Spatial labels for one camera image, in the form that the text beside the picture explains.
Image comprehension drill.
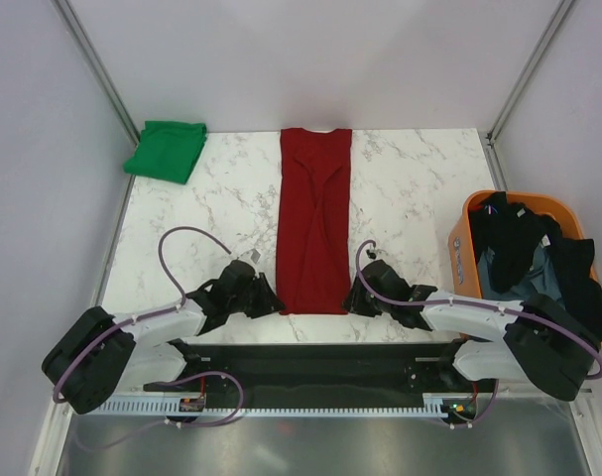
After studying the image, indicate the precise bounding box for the red t-shirt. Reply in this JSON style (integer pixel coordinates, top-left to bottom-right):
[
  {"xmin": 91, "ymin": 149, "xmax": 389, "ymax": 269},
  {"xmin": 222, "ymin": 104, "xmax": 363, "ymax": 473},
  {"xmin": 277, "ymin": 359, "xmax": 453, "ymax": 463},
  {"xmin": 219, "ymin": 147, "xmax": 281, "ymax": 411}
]
[{"xmin": 276, "ymin": 128, "xmax": 353, "ymax": 314}]

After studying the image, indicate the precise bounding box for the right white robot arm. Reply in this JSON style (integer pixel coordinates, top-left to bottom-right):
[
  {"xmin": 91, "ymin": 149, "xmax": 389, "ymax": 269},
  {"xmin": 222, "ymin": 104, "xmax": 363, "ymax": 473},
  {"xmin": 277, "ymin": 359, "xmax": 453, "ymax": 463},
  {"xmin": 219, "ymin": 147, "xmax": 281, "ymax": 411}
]
[{"xmin": 343, "ymin": 260, "xmax": 602, "ymax": 402}]

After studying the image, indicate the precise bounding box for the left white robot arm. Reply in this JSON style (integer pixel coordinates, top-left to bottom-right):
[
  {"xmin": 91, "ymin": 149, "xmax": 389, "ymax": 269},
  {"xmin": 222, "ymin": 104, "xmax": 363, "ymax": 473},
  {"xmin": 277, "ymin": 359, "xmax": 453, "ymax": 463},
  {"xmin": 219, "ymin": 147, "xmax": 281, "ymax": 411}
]
[{"xmin": 42, "ymin": 260, "xmax": 285, "ymax": 415}]

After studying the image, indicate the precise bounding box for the orange laundry basket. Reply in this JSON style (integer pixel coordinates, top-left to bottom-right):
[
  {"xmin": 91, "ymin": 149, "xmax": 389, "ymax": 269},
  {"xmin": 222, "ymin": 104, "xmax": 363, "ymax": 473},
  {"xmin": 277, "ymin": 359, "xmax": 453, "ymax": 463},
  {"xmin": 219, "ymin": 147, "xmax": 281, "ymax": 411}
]
[{"xmin": 447, "ymin": 190, "xmax": 602, "ymax": 343}]

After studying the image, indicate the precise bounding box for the black t-shirt in basket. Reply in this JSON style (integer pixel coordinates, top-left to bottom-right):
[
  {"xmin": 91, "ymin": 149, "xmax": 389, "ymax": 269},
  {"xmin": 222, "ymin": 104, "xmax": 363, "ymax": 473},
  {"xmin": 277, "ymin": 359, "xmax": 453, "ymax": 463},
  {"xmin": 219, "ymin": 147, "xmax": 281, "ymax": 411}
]
[{"xmin": 468, "ymin": 192, "xmax": 602, "ymax": 341}]

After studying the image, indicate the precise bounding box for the folded green t-shirt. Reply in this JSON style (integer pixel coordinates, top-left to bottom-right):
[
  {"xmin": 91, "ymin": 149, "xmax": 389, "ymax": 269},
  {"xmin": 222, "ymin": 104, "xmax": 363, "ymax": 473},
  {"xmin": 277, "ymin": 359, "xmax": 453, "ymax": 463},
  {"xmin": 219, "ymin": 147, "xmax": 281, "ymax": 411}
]
[{"xmin": 123, "ymin": 120, "xmax": 207, "ymax": 184}]

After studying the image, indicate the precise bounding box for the blue-grey shirt in basket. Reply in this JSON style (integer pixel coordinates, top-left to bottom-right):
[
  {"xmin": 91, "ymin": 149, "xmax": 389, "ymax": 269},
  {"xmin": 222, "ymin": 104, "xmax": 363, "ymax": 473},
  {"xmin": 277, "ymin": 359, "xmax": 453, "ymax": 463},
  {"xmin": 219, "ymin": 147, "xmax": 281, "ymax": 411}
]
[{"xmin": 477, "ymin": 245, "xmax": 564, "ymax": 307}]

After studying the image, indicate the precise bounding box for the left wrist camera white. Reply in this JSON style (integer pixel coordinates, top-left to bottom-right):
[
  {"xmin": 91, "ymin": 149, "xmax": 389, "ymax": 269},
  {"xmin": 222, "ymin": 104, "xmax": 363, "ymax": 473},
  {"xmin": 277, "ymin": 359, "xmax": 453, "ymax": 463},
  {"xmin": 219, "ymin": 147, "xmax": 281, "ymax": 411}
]
[{"xmin": 234, "ymin": 248, "xmax": 261, "ymax": 266}]

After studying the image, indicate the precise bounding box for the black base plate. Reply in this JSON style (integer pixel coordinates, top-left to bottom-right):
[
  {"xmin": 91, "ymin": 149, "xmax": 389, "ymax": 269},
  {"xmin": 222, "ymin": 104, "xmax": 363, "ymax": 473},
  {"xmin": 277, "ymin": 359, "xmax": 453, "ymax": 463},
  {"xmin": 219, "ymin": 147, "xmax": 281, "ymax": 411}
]
[{"xmin": 144, "ymin": 341, "xmax": 495, "ymax": 408}]

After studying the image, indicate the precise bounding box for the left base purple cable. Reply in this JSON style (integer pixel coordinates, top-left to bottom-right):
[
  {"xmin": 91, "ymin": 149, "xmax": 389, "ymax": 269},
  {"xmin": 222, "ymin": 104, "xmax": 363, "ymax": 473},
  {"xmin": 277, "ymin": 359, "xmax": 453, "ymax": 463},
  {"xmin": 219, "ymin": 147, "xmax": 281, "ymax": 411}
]
[{"xmin": 71, "ymin": 371, "xmax": 247, "ymax": 451}]

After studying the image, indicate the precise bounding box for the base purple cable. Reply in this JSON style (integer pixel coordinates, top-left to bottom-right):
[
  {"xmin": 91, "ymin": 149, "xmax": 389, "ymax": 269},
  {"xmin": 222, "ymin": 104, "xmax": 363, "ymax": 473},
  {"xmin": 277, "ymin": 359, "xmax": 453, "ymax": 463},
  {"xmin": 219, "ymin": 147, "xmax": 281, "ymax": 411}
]
[
  {"xmin": 71, "ymin": 371, "xmax": 247, "ymax": 451},
  {"xmin": 438, "ymin": 379, "xmax": 503, "ymax": 431}
]

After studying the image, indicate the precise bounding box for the white slotted cable duct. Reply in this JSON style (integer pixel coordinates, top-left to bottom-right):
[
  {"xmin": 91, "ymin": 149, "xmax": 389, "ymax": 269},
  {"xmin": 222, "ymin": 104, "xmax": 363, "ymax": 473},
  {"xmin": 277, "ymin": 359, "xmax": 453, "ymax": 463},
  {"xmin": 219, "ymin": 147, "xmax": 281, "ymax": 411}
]
[{"xmin": 89, "ymin": 394, "xmax": 475, "ymax": 418}]

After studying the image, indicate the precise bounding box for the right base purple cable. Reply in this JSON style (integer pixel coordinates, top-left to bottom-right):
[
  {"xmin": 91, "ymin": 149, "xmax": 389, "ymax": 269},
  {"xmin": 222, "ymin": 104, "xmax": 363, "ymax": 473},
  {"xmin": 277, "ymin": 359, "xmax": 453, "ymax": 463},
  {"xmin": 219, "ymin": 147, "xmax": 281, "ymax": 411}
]
[{"xmin": 438, "ymin": 379, "xmax": 503, "ymax": 431}]

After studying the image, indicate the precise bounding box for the left aluminium frame post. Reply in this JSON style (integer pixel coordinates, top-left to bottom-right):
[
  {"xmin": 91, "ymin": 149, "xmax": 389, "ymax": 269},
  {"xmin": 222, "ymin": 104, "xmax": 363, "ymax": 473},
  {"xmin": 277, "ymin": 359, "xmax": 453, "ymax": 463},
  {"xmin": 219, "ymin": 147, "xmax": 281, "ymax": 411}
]
[{"xmin": 52, "ymin": 0, "xmax": 140, "ymax": 145}]

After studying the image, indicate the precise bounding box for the aluminium frame post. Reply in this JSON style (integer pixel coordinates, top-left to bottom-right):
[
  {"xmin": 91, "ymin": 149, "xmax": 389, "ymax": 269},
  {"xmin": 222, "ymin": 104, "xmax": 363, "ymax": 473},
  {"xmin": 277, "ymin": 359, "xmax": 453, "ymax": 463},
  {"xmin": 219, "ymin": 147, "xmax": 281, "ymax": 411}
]
[
  {"xmin": 484, "ymin": 0, "xmax": 578, "ymax": 145},
  {"xmin": 52, "ymin": 0, "xmax": 140, "ymax": 145}
]

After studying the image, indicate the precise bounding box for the right aluminium frame post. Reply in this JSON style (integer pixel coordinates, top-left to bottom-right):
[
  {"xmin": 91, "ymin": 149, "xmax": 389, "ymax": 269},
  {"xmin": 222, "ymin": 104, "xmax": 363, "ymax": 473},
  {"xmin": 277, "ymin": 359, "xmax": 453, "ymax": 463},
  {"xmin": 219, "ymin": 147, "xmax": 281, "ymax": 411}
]
[{"xmin": 484, "ymin": 0, "xmax": 578, "ymax": 145}]

